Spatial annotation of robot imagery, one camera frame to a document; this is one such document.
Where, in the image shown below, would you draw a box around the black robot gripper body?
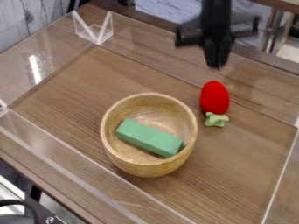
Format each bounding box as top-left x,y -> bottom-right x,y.
173,16 -> 262,48

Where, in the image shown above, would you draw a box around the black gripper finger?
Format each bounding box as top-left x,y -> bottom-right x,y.
218,38 -> 235,69
202,38 -> 219,68

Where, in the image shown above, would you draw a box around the red plush strawberry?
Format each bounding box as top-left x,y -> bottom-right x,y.
201,80 -> 230,127

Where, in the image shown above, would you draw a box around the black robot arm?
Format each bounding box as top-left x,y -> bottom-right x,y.
174,0 -> 261,69

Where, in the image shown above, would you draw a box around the wooden background furniture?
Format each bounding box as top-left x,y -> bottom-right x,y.
249,0 -> 299,55

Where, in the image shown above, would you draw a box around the wooden bowl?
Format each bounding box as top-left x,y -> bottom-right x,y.
101,93 -> 199,178

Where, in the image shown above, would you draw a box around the green rectangular block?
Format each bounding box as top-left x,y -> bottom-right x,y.
117,118 -> 183,158

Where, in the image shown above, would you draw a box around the clear acrylic corner bracket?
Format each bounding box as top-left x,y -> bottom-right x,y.
71,11 -> 114,46

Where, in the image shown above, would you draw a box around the black table leg frame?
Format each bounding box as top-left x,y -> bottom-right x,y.
0,183 -> 69,224

